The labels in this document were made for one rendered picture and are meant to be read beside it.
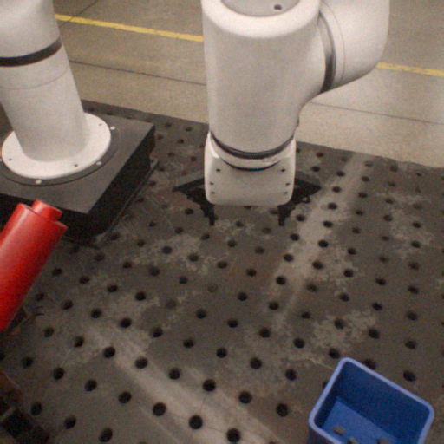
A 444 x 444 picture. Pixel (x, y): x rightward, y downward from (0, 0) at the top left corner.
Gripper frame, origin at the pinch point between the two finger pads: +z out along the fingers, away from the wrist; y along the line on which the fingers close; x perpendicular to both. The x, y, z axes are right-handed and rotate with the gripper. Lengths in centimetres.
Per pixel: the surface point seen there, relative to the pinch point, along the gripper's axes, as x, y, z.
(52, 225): 20.4, 9.4, -34.9
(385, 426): 24.5, -17.0, 9.7
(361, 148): -104, -59, 121
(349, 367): 18.7, -12.1, 3.9
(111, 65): -182, 75, 142
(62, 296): 6.4, 28.2, 15.1
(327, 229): -8.0, -15.1, 19.7
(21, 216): 20.2, 10.6, -35.3
